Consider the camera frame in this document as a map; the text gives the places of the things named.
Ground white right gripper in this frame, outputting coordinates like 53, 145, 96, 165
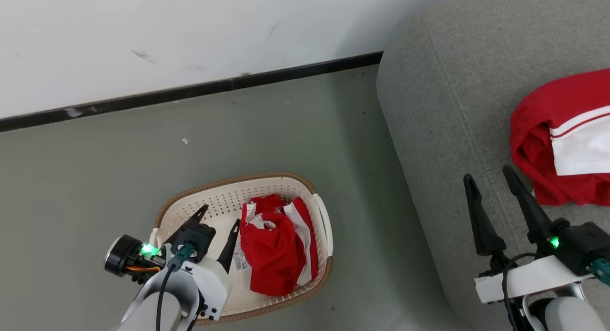
463, 165, 586, 304

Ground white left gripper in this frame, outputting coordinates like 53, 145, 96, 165
164, 204, 241, 321

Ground red shorts with white stripe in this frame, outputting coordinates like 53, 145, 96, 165
239, 194, 319, 297

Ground red white sports jersey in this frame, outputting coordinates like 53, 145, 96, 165
509, 68, 610, 207

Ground grey fabric sofa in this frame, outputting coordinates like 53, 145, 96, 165
376, 0, 610, 331

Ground cream plastic laundry basket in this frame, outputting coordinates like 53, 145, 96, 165
150, 172, 334, 327

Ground round black gripper motor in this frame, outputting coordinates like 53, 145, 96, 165
104, 234, 165, 279

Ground black baseboard strip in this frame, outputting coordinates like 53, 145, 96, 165
0, 51, 384, 133

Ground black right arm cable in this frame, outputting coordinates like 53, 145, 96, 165
500, 252, 541, 331

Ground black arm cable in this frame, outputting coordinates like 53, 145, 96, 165
155, 243, 197, 331
500, 252, 541, 331

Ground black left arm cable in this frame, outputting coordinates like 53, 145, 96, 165
155, 243, 197, 331

